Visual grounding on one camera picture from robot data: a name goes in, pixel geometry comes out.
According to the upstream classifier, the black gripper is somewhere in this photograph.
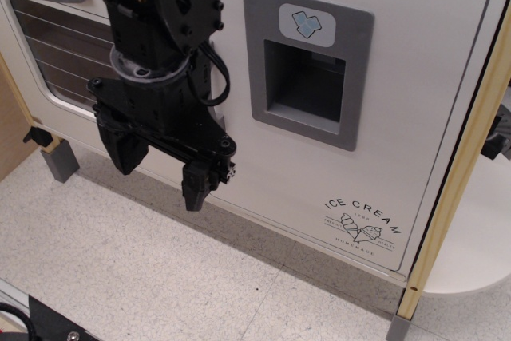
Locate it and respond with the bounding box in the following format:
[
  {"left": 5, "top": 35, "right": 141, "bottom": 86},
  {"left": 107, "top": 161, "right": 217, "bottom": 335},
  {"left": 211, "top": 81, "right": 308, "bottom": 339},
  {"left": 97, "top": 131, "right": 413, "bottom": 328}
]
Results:
[{"left": 87, "top": 50, "right": 236, "bottom": 212}]

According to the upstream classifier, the white fridge door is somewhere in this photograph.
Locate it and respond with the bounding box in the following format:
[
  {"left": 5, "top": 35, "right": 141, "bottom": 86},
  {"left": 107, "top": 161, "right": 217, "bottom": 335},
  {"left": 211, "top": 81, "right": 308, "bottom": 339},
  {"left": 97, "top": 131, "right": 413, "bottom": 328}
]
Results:
[{"left": 213, "top": 0, "right": 506, "bottom": 280}]

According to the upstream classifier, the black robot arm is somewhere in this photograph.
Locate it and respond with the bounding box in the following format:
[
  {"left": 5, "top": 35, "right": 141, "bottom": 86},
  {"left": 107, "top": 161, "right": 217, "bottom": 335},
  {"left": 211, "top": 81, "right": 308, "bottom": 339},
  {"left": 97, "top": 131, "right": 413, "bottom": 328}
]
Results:
[{"left": 87, "top": 0, "right": 236, "bottom": 212}]

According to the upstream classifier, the grey left foot cap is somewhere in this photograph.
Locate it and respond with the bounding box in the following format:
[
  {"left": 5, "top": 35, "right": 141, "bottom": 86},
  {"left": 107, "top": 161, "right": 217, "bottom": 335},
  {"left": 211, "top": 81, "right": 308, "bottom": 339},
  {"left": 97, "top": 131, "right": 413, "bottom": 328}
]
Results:
[{"left": 41, "top": 140, "right": 80, "bottom": 183}]

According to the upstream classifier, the grey foot cap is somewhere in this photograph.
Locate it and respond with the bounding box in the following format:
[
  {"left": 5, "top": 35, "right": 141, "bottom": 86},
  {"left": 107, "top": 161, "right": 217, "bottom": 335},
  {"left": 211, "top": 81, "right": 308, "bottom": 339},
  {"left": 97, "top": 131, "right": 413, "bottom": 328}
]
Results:
[
  {"left": 41, "top": 140, "right": 80, "bottom": 183},
  {"left": 386, "top": 314, "right": 412, "bottom": 341}
]

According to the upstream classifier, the black clamp on left leg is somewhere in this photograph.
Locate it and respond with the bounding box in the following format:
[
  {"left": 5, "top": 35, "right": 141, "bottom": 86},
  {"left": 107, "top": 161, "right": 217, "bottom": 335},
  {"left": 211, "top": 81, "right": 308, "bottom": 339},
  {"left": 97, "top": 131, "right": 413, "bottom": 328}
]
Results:
[{"left": 22, "top": 126, "right": 53, "bottom": 148}]

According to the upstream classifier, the wooden left side panel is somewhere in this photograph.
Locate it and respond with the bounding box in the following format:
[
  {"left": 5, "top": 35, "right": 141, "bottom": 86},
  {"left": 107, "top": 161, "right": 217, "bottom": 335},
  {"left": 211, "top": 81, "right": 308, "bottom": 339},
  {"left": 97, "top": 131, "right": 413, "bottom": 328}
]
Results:
[{"left": 1, "top": 57, "right": 35, "bottom": 180}]

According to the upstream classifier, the white oven door with window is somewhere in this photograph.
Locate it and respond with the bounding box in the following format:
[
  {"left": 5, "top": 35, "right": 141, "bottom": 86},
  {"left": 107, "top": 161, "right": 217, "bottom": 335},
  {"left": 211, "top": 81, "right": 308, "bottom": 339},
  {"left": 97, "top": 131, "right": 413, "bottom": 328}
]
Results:
[{"left": 1, "top": 0, "right": 116, "bottom": 155}]

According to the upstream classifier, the grey ice dispenser panel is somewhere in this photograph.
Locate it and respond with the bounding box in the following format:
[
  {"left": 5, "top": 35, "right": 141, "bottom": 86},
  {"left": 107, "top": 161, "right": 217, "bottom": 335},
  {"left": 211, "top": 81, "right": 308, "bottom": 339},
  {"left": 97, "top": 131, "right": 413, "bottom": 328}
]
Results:
[{"left": 244, "top": 0, "right": 375, "bottom": 152}]

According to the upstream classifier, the ice cube sticker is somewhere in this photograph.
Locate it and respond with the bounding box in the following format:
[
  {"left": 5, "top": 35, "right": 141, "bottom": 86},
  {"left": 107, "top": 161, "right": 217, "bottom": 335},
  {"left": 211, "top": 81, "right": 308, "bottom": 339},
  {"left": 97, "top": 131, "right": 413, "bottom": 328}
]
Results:
[{"left": 279, "top": 3, "right": 336, "bottom": 47}]

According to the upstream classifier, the ice cream logo decal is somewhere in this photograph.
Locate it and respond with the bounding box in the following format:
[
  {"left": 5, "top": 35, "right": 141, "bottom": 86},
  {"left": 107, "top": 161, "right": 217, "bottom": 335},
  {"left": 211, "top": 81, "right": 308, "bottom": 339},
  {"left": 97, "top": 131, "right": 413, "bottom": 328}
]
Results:
[{"left": 323, "top": 198, "right": 402, "bottom": 256}]

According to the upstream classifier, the white toy kitchen cabinet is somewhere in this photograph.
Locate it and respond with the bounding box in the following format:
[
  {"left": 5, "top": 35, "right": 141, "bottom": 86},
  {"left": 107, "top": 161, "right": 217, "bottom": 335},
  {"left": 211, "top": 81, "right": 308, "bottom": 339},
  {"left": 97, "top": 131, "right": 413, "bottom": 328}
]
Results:
[{"left": 1, "top": 0, "right": 509, "bottom": 285}]

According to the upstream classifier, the grey right foot cap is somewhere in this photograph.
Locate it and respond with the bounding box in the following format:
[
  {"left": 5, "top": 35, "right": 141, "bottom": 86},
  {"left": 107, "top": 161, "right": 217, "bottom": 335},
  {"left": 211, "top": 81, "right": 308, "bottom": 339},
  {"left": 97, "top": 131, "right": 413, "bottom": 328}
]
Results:
[{"left": 386, "top": 314, "right": 412, "bottom": 341}]

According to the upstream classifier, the white round table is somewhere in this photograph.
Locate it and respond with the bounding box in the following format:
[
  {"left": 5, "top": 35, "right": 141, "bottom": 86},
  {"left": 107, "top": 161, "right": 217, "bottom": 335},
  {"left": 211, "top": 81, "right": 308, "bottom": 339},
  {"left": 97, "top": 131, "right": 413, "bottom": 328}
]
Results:
[{"left": 423, "top": 154, "right": 510, "bottom": 297}]

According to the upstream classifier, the black clamp at right edge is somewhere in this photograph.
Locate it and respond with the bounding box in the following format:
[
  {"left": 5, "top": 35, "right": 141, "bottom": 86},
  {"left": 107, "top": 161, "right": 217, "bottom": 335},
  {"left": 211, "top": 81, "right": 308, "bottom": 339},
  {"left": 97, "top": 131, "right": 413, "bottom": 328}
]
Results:
[{"left": 481, "top": 104, "right": 510, "bottom": 160}]

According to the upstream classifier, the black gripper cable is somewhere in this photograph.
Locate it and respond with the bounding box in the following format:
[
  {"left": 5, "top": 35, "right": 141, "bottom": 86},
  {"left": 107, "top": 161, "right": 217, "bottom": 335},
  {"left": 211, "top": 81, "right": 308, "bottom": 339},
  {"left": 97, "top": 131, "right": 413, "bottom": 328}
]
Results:
[{"left": 199, "top": 39, "right": 232, "bottom": 105}]

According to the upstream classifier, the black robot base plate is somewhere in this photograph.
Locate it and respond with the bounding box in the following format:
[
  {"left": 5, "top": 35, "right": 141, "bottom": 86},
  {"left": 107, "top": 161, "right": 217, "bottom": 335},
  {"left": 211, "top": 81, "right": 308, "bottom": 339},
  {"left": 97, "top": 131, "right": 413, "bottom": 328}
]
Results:
[{"left": 28, "top": 295, "right": 100, "bottom": 341}]

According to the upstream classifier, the aluminium rail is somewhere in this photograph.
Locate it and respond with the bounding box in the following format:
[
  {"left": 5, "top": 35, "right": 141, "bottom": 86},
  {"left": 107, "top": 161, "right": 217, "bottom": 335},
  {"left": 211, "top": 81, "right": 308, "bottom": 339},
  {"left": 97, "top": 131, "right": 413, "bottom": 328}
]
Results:
[{"left": 0, "top": 279, "right": 30, "bottom": 316}]

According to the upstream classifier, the wooden right corner post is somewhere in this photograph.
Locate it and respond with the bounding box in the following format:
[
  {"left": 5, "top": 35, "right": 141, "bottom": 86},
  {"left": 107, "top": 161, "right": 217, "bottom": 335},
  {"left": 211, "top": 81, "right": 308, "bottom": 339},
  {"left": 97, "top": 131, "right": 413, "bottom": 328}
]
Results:
[{"left": 397, "top": 6, "right": 510, "bottom": 320}]

